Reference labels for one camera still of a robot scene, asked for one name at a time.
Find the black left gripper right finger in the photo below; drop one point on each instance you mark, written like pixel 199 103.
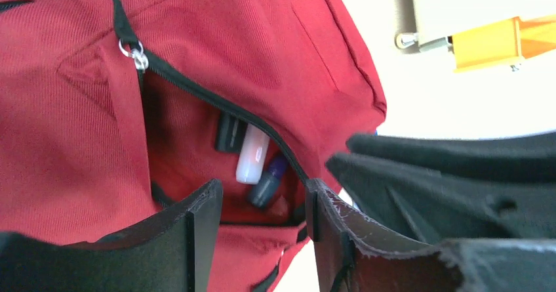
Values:
pixel 355 253

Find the small dark marker cap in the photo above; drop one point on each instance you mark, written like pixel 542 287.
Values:
pixel 262 192

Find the red student backpack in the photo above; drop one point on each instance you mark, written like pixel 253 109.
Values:
pixel 109 111

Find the yellow marker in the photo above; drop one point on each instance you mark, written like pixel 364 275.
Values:
pixel 252 156

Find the dark marker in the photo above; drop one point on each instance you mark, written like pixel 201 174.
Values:
pixel 230 134

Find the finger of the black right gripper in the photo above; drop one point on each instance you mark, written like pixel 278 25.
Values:
pixel 527 159
pixel 429 206

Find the cream rounded drawer cabinet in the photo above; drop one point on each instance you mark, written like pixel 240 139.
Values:
pixel 437 20

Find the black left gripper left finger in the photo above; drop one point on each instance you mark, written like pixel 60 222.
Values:
pixel 171 250

